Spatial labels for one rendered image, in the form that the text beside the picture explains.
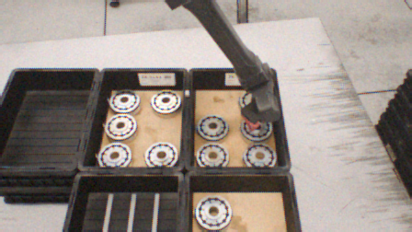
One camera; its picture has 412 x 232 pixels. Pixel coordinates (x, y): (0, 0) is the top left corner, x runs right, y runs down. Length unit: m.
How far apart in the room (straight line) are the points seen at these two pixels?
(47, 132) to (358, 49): 2.24
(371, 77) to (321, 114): 1.29
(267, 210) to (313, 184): 0.27
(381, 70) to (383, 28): 0.47
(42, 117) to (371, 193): 1.14
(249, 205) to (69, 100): 0.73
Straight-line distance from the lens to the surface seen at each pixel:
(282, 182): 1.10
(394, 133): 2.13
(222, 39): 0.85
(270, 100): 1.02
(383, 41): 3.08
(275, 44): 1.75
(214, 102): 1.32
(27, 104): 1.46
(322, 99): 1.56
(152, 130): 1.26
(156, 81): 1.33
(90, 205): 1.16
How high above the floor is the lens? 1.85
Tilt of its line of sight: 53 degrees down
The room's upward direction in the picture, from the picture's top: straight up
